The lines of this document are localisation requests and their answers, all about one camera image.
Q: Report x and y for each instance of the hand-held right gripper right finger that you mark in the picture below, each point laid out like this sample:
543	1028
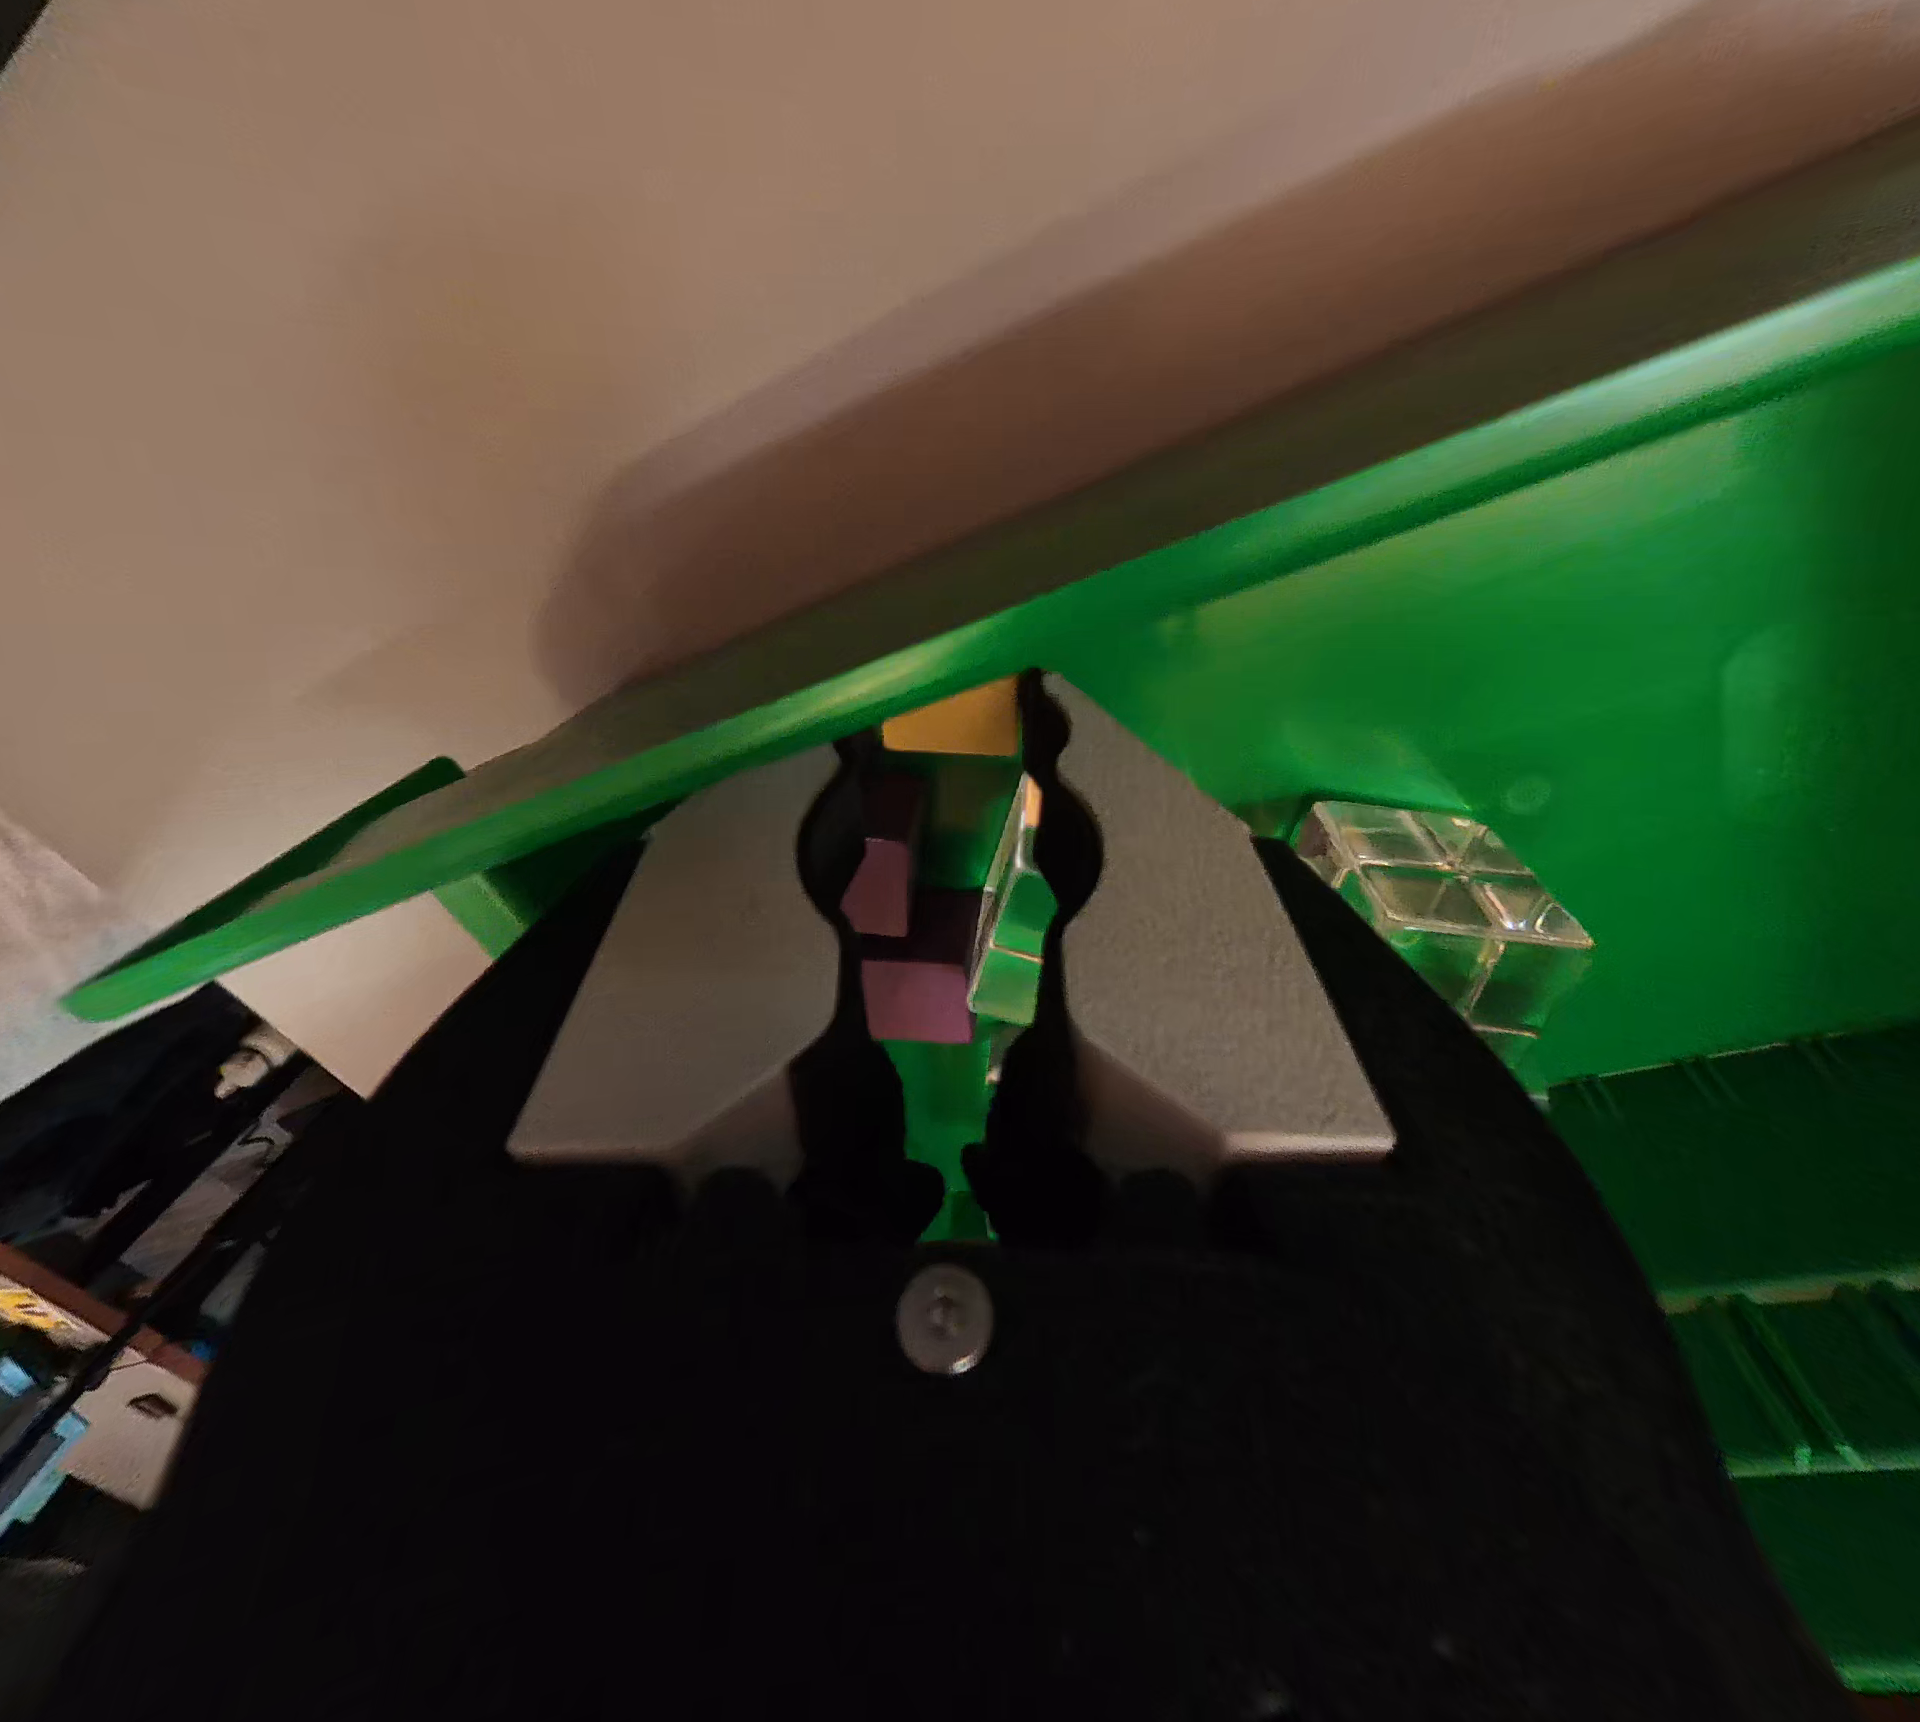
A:
1216	985

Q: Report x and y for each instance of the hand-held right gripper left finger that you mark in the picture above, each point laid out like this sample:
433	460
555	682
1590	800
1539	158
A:
676	985

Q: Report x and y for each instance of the clear acrylic cube block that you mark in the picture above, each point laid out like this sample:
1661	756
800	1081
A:
1448	913
1009	920

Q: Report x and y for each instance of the purple wooden block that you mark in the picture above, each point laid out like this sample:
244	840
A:
881	885
914	1003

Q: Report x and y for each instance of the green plastic bin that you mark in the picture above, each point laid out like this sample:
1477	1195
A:
1500	643

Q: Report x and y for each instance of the yellow wooden block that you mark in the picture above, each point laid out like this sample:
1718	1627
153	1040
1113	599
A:
953	719

